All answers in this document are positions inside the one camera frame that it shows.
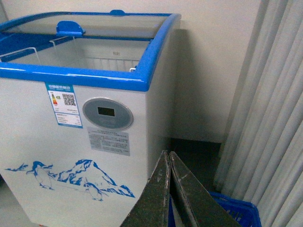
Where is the blue plastic basket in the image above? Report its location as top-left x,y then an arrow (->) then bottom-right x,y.
168,192 -> 262,227

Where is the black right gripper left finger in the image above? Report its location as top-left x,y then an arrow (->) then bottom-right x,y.
121,151 -> 170,227

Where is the white blue chest freezer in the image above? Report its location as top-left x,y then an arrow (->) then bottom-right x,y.
0,14 -> 181,227

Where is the white vertical blinds curtain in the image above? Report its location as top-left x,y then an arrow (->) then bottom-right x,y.
214,0 -> 303,227

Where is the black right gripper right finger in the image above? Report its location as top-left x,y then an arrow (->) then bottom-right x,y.
169,151 -> 240,227

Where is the glass sliding freezer lid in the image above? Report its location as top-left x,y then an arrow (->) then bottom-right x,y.
0,15 -> 166,38

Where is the rear glass freezer lid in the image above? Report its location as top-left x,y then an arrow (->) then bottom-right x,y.
35,9 -> 171,19

